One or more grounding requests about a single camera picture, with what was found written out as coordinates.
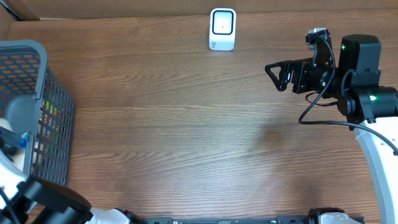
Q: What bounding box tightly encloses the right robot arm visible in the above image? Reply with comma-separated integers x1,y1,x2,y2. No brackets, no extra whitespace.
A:
265,29,397,223

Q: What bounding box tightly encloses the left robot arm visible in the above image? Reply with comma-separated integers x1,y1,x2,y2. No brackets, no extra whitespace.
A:
1,118,146,224

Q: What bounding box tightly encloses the white barcode scanner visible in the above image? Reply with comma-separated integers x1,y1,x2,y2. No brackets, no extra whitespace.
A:
208,7,236,51

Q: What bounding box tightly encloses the grey plastic mesh basket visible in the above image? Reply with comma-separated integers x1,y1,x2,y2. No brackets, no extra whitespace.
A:
1,40,75,185

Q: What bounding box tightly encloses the cardboard back board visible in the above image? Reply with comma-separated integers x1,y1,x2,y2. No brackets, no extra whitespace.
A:
1,0,397,20

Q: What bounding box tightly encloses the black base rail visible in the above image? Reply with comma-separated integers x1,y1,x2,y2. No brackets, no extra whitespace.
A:
144,207,365,224

